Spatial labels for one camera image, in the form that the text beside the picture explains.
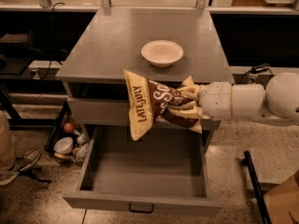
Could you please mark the white crumpled item in basket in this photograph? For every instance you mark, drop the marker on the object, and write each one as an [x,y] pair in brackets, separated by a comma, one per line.
[81,151]

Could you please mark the black metal bar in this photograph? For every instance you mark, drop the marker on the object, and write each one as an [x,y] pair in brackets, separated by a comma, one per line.
[256,188]

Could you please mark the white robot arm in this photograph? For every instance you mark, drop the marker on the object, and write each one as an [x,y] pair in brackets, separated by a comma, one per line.
[275,104]

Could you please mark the person's beige trouser leg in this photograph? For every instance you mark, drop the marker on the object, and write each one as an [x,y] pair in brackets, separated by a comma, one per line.
[7,148]

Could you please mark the open grey bottom drawer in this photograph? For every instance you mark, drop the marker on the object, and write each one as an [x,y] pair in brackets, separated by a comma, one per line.
[166,168]

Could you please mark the black bottom drawer handle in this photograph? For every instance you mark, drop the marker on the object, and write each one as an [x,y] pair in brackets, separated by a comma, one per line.
[141,208]

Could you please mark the person's sneaker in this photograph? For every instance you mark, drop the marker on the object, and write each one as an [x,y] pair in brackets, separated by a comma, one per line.
[22,163]

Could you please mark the brown chip bag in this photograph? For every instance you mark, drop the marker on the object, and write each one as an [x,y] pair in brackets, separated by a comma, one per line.
[149,102]

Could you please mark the cardboard box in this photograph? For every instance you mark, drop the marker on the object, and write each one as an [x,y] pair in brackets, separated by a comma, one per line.
[282,201]

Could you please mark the black power adapter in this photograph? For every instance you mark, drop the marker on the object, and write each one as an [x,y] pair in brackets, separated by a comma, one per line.
[260,68]

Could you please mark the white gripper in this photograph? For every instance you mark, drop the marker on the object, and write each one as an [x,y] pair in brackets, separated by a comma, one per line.
[215,101]

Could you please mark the red apple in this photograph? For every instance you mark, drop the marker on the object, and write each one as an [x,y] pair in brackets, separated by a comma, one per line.
[69,127]

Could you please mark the white bowl in basket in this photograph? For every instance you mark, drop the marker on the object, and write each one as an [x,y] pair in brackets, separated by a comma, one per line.
[64,145]

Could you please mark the small can in basket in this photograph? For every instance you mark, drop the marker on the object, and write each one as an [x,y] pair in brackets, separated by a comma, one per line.
[81,139]

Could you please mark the white bowl on counter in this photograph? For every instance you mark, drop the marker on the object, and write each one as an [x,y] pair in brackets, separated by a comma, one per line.
[162,53]

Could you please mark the closed grey upper drawer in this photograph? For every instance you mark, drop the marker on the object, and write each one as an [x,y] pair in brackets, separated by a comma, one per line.
[100,111]

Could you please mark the grey drawer cabinet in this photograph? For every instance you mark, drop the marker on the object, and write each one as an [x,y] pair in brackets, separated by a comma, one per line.
[113,41]

